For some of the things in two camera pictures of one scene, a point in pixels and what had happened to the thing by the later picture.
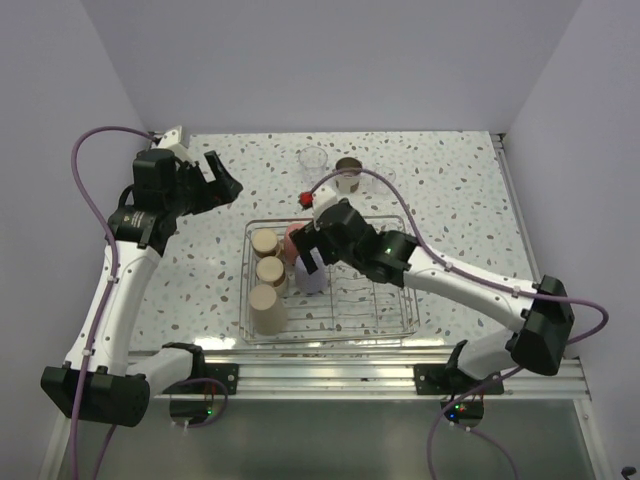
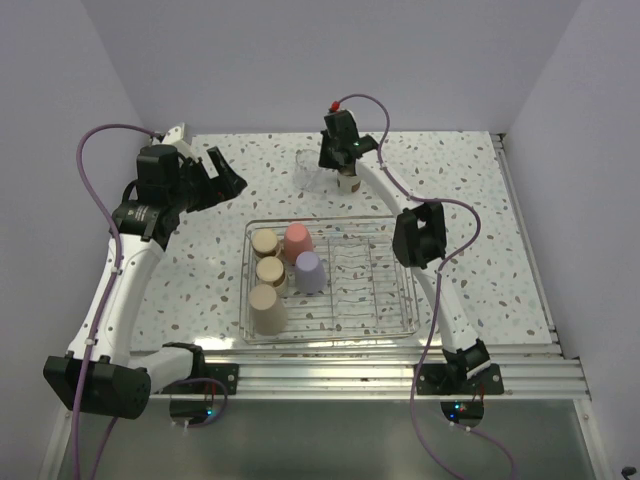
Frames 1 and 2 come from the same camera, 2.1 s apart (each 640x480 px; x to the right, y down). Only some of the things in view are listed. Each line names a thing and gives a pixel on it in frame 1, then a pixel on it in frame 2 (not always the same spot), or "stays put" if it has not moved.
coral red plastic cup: (290, 249) stays put
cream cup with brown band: (264, 243) stays put
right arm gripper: (312, 235) → (324, 160)
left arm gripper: (225, 186) stays put
